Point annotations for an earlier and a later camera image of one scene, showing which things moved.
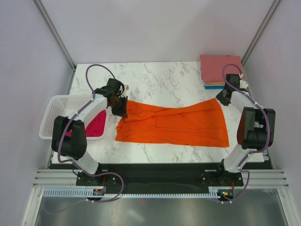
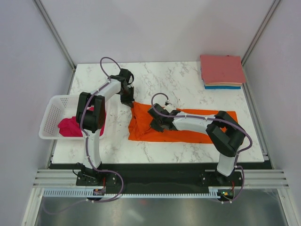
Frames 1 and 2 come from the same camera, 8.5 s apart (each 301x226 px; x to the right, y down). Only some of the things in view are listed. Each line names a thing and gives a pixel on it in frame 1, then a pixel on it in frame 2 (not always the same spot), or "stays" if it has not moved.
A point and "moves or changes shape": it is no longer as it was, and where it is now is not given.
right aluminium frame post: x=260 y=31 stays
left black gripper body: x=119 y=108 -> x=127 y=96
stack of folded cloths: x=214 y=68 stays
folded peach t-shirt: x=215 y=84 stays
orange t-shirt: x=200 y=123 moves or changes shape
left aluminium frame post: x=39 y=4 stays
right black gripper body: x=219 y=96 -> x=156 y=125
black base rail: x=159 y=176 stays
